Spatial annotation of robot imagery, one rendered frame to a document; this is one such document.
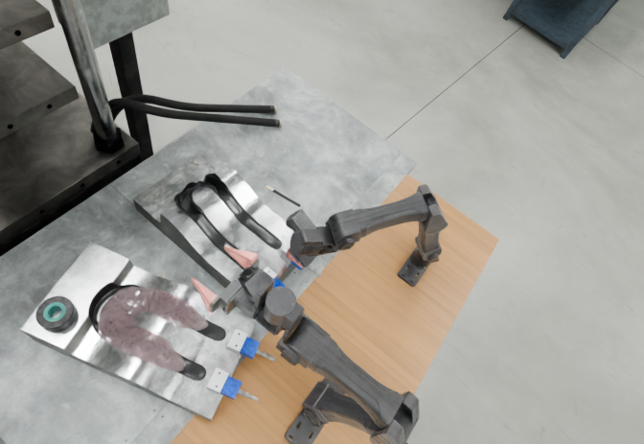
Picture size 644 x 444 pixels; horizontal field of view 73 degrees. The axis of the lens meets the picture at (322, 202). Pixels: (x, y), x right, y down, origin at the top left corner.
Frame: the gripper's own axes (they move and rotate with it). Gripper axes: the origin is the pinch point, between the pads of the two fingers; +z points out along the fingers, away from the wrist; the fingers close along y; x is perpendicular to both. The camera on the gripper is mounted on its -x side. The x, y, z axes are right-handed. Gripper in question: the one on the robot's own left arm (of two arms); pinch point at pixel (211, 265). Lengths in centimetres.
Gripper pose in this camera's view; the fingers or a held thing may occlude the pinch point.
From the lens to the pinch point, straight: 95.1
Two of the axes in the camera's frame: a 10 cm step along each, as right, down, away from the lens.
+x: -2.0, 5.4, 8.2
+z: -7.9, -5.8, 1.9
